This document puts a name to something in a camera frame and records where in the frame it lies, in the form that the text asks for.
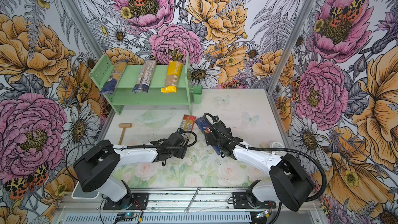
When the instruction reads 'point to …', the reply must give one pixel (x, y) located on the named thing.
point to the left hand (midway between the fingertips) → (178, 150)
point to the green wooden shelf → (124, 95)
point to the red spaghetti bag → (187, 122)
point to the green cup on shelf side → (197, 95)
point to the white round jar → (276, 144)
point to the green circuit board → (125, 216)
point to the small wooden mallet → (125, 125)
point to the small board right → (264, 213)
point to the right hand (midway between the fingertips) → (216, 137)
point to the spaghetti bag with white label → (144, 76)
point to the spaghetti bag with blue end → (111, 82)
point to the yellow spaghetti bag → (174, 70)
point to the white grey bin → (78, 193)
